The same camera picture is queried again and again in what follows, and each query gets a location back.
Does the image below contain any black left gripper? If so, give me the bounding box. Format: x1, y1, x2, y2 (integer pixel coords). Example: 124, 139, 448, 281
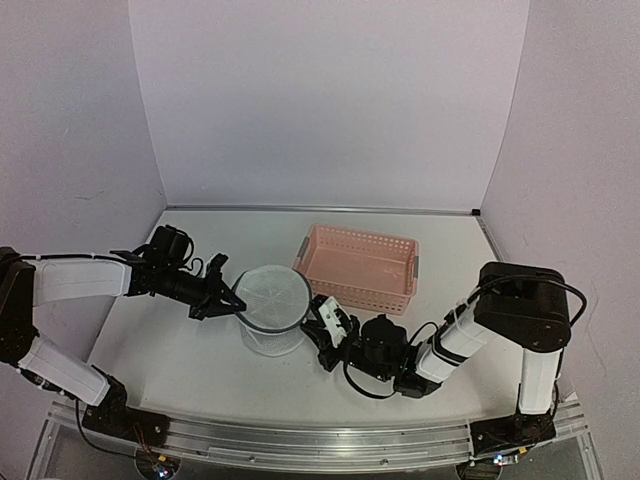
160, 264, 246, 321

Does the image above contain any white mesh laundry bag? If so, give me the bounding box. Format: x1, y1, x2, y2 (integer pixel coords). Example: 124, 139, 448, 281
232, 265, 312, 357

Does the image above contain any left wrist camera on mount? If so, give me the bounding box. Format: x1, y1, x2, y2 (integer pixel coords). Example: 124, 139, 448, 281
142, 225, 229, 276

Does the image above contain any pink perforated plastic basket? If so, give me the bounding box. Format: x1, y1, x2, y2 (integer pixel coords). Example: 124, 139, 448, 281
293, 224, 419, 316

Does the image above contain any aluminium front rail frame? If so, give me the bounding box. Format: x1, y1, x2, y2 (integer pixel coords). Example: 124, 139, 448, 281
26, 399, 603, 479

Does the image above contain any aluminium rail at table back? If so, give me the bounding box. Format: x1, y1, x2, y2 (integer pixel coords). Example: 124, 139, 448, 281
165, 204, 482, 218

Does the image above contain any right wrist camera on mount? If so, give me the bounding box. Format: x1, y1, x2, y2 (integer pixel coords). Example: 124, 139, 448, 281
310, 294, 409, 361

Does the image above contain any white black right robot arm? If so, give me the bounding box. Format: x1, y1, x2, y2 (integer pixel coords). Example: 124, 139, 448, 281
301, 262, 586, 457

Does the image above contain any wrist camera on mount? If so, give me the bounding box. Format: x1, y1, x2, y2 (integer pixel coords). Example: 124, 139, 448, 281
310, 294, 409, 361
142, 225, 229, 276

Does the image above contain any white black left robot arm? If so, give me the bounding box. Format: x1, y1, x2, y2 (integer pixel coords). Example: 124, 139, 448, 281
1, 245, 246, 447

